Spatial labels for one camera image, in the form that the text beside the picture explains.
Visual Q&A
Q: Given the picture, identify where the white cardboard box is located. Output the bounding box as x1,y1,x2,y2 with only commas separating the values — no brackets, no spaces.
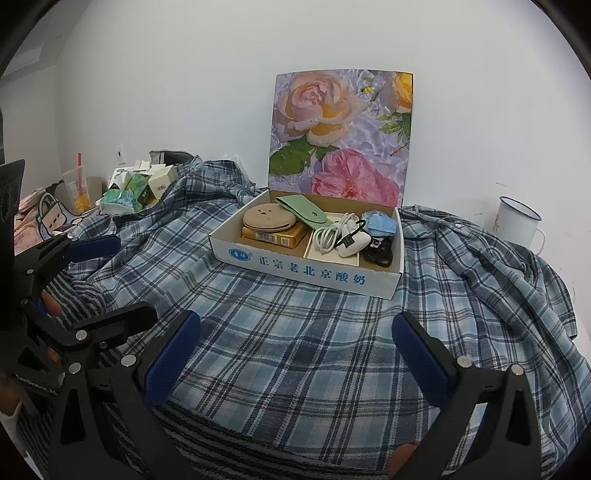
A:
209,188,404,300

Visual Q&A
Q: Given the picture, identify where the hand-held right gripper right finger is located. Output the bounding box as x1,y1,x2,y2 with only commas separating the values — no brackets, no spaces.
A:
392,311,542,480

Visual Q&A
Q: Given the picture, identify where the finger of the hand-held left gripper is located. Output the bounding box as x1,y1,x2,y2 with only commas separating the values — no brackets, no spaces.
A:
21,234,122,278
41,302,158,352

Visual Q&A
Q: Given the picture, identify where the white enamel mug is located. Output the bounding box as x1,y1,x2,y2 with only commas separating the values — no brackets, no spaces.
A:
493,196,546,254

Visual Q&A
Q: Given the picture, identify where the green felt pouch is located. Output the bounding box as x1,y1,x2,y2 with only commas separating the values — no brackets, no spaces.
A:
276,194,339,229

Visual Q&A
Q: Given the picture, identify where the cartoon print bag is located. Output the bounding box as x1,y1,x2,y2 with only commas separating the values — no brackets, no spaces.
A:
30,185,95,232

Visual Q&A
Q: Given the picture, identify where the floral canvas painting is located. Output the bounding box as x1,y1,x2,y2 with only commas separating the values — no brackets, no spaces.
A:
268,70,414,208

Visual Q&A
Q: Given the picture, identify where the beige round compact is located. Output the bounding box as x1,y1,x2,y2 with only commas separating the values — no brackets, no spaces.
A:
242,203,293,229

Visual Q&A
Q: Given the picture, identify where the blue plaid shirt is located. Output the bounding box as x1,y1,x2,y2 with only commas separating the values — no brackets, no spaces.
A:
60,157,583,480

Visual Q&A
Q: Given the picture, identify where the green tissue pack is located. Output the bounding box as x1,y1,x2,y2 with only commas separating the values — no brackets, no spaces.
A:
99,182,141,215

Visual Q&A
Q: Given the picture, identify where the plastic drink cup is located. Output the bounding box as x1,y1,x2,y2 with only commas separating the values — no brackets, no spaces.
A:
61,153,90,217

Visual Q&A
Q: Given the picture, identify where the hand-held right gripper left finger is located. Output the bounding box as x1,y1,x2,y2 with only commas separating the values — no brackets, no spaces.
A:
50,310,201,480

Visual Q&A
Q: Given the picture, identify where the blue face mask packet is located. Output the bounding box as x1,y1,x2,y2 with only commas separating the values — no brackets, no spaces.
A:
361,210,399,237

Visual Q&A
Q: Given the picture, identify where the cream small carton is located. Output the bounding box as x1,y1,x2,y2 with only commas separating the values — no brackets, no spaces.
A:
148,164,178,199

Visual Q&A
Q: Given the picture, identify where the grey fabric bag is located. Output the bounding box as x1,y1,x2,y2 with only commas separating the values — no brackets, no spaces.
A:
148,149,197,168

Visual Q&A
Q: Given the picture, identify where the person's left hand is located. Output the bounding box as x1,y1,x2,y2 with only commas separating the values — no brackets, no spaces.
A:
41,292,63,318

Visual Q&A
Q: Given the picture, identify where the white charging cable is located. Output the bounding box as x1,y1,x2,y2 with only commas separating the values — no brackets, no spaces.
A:
311,212,365,254

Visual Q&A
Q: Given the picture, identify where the gold and blue cigarette box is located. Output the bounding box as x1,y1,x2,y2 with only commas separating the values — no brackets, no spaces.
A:
241,224,308,249

